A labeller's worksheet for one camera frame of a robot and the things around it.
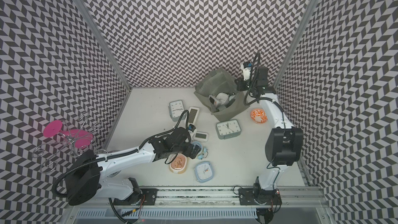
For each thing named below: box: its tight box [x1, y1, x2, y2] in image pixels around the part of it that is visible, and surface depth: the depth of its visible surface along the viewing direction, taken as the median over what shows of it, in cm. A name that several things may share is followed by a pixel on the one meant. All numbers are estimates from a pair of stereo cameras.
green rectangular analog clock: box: [215, 119, 242, 140], surface depth 96 cm
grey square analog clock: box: [167, 99, 185, 122], surface depth 106 cm
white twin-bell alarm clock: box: [216, 92, 230, 106], surface depth 104 cm
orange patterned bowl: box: [250, 108, 268, 124], surface depth 101 cm
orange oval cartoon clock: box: [168, 152, 188, 175], surface depth 81 cm
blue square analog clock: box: [193, 161, 215, 184], surface depth 80 cm
